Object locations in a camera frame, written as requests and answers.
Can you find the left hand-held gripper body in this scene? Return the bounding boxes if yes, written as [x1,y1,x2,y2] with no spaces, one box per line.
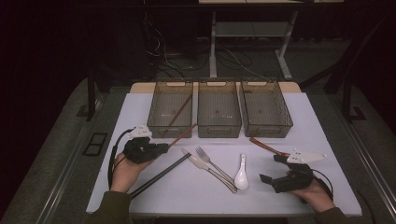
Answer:
[122,124,171,164]

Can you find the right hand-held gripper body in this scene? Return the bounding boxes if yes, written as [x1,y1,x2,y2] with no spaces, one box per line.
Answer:
[271,147,329,194]

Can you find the brown wooden spoon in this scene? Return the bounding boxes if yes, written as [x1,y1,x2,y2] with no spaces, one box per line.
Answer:
[248,136,291,158]

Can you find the white ceramic spoon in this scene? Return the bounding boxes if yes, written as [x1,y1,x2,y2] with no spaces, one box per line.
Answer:
[233,153,250,191]

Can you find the clear grey plastic bin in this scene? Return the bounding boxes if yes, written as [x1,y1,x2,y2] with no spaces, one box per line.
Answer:
[197,81,243,139]
[147,81,194,139]
[241,80,294,138]

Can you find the steel table knife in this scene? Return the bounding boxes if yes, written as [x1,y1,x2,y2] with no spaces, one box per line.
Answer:
[181,147,238,194]

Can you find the person's left hand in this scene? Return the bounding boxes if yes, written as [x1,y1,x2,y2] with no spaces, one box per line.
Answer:
[109,152,154,194]

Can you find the person's right hand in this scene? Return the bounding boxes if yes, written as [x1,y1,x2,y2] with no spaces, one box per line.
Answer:
[288,180,336,214]

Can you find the black metal stand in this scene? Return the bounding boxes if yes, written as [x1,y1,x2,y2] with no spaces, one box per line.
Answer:
[299,15,387,124]
[76,69,106,122]

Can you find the left hand-held gripper black cable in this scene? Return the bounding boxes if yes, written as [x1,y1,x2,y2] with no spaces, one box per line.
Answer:
[106,128,136,190]

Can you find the hand-held gripper black cable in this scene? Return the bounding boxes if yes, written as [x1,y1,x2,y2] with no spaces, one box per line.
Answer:
[312,168,334,201]
[106,128,136,190]

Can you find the right hand-held gripper black cable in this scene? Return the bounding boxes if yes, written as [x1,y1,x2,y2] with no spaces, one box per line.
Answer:
[312,168,334,201]

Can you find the metal floor rail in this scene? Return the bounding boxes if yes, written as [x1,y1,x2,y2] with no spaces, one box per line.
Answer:
[340,119,396,216]
[36,124,94,224]

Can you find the bundle of floor cables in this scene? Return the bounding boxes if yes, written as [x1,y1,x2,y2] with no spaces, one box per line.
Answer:
[143,12,269,79]

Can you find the white metal desk frame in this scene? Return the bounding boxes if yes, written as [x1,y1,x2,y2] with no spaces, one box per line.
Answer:
[198,0,345,81]

